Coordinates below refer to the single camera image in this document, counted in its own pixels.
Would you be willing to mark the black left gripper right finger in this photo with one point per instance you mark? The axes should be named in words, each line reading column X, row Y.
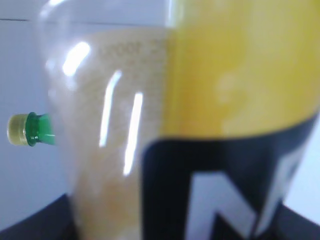
column 289, row 225

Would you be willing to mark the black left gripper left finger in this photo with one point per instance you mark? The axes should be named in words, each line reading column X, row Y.
column 54, row 222

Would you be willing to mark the NFC orange juice bottle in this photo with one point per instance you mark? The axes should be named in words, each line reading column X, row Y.
column 181, row 119

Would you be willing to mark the green soda bottle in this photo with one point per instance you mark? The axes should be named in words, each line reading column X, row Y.
column 30, row 129

